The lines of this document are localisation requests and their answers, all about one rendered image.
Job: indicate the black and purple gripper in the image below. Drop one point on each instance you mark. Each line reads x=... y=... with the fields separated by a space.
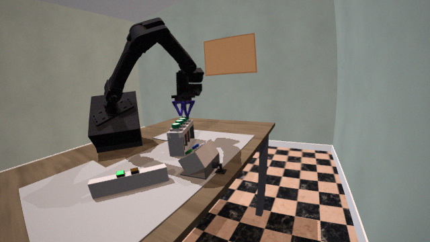
x=181 y=94

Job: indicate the grey flat mat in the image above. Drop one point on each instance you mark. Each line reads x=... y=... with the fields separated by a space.
x=60 y=208

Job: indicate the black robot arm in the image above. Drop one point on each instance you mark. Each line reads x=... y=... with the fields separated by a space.
x=141 y=37

